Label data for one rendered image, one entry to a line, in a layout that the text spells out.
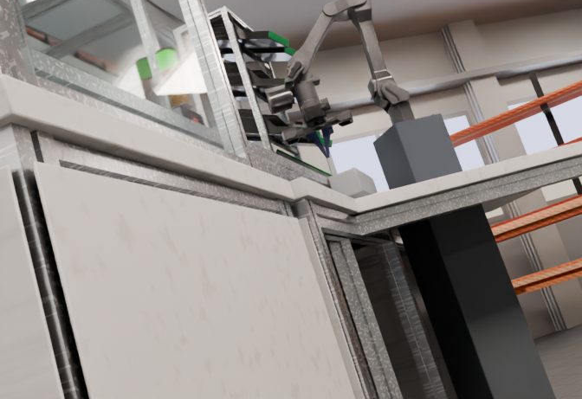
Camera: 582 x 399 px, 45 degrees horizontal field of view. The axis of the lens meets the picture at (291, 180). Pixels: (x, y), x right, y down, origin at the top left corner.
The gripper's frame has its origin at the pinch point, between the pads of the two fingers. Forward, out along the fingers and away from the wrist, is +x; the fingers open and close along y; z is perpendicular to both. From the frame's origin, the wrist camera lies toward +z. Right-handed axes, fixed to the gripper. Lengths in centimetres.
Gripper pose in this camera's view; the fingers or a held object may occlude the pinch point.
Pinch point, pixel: (323, 145)
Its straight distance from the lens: 183.5
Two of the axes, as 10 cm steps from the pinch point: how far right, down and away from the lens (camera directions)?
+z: -1.3, -1.8, -9.8
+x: 3.1, 9.3, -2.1
